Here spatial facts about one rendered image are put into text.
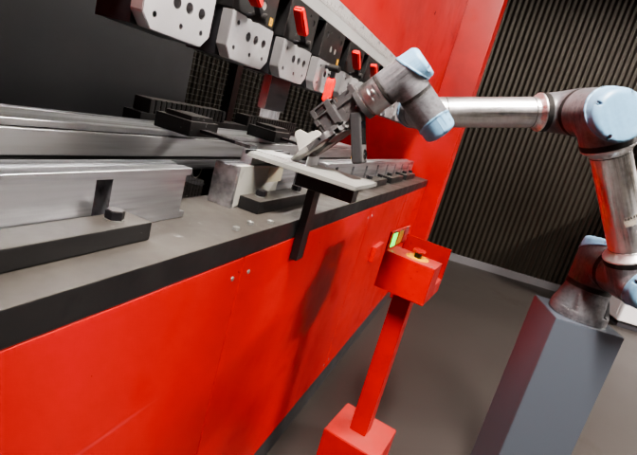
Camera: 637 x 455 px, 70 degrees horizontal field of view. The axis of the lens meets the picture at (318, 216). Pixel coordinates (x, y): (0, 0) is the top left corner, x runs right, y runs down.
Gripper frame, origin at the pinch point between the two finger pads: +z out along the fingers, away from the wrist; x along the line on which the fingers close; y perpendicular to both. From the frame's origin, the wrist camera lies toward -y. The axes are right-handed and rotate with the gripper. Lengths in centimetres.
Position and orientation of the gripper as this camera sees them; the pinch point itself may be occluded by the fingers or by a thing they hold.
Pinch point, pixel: (302, 159)
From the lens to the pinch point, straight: 110.7
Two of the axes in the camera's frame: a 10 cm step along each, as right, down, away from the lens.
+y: -5.1, -8.5, 1.0
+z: -7.8, 5.1, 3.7
